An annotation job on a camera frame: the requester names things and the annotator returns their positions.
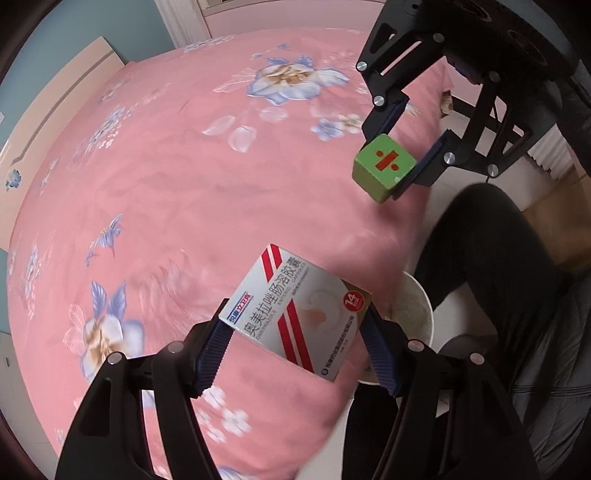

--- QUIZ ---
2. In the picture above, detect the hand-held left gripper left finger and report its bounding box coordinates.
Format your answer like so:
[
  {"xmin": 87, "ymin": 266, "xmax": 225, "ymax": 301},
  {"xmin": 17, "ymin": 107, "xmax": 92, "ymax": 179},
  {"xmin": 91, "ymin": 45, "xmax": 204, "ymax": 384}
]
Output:
[{"xmin": 54, "ymin": 299, "xmax": 237, "ymax": 480}]

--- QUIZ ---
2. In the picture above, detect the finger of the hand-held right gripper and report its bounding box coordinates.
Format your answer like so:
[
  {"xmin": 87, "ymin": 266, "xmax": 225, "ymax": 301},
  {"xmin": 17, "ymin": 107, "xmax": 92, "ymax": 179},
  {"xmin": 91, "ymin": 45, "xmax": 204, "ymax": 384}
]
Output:
[
  {"xmin": 392, "ymin": 69, "xmax": 555, "ymax": 202},
  {"xmin": 356, "ymin": 0, "xmax": 446, "ymax": 141}
]

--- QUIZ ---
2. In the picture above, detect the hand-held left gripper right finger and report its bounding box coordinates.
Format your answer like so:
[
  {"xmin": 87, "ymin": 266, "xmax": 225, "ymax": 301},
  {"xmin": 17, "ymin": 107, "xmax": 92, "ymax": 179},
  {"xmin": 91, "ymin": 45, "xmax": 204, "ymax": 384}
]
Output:
[{"xmin": 359, "ymin": 307, "xmax": 541, "ymax": 480}]

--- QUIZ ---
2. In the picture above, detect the green cube with red sign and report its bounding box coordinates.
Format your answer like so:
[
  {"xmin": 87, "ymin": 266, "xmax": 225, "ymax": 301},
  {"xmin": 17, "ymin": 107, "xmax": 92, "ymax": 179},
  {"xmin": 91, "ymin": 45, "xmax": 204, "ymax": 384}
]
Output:
[{"xmin": 352, "ymin": 133, "xmax": 417, "ymax": 205}]

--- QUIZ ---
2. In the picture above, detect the white round bin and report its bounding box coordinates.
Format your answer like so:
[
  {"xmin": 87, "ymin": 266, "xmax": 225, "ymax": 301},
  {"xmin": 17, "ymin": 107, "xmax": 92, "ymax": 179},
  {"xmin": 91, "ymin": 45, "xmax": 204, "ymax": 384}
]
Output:
[{"xmin": 358, "ymin": 271, "xmax": 435, "ymax": 386}]

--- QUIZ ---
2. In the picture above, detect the white red-striped medicine box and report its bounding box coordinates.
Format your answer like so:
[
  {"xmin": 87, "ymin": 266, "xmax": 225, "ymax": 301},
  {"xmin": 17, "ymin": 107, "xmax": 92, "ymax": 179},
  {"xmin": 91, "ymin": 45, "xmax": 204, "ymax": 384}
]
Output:
[{"xmin": 219, "ymin": 243, "xmax": 373, "ymax": 384}]

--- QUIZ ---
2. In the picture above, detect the white ribbed panel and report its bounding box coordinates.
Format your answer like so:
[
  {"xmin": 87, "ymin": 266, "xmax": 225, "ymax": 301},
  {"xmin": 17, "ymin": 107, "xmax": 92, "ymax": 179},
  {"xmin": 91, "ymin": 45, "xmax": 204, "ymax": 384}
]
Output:
[{"xmin": 529, "ymin": 127, "xmax": 580, "ymax": 182}]

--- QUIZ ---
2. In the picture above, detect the pink floral bedsheet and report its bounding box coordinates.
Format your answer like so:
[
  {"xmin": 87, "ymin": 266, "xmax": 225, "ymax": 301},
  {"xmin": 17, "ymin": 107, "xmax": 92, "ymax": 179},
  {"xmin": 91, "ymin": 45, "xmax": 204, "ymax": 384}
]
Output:
[{"xmin": 7, "ymin": 34, "xmax": 455, "ymax": 480}]

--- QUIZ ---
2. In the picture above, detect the person's gray jacket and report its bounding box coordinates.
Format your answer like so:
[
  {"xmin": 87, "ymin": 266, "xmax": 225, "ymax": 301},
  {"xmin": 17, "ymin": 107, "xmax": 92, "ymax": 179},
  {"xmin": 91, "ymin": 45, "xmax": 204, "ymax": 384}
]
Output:
[{"xmin": 508, "ymin": 272, "xmax": 591, "ymax": 480}]

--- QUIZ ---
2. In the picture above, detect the white bedside cabinet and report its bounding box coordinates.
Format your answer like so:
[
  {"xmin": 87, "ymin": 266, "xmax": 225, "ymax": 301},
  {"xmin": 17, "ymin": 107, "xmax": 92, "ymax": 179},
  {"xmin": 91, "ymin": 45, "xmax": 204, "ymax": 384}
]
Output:
[{"xmin": 0, "ymin": 330, "xmax": 51, "ymax": 444}]

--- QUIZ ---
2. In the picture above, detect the beige wooden headboard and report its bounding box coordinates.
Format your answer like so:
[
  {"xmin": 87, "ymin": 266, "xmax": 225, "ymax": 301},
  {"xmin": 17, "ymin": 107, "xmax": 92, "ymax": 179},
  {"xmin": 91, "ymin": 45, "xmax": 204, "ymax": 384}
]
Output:
[{"xmin": 0, "ymin": 37, "xmax": 125, "ymax": 252}]

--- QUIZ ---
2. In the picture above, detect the white door frame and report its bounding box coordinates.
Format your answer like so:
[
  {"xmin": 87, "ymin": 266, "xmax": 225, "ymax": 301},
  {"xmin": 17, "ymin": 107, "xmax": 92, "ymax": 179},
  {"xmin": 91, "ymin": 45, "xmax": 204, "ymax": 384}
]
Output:
[{"xmin": 154, "ymin": 0, "xmax": 213, "ymax": 47}]

